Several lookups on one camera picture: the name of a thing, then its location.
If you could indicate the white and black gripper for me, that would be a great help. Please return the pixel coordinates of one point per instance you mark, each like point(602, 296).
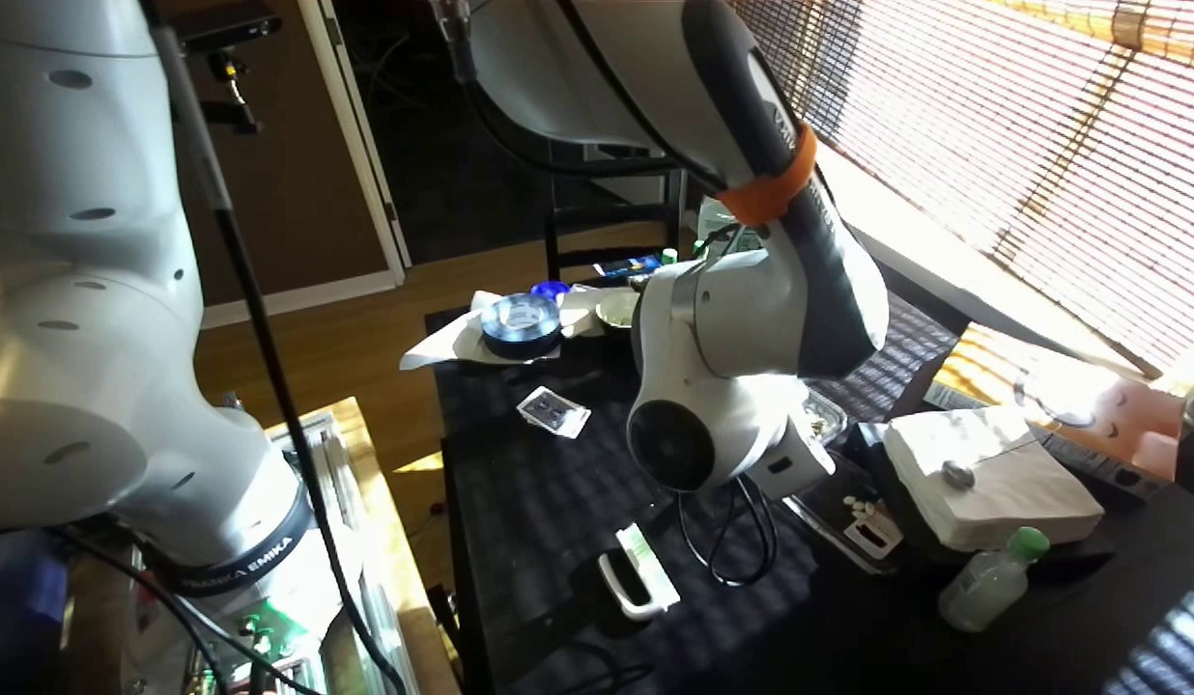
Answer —
point(804, 425)

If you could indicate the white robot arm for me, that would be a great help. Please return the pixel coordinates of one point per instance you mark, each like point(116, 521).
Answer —
point(103, 304)

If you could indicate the white tissue packet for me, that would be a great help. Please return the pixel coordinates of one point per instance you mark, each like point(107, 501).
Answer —
point(983, 474)

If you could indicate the small green cap bottle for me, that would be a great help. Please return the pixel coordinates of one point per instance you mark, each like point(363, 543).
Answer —
point(993, 581)

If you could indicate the grey duct tape roll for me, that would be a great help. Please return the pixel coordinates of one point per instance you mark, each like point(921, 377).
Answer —
point(518, 327)

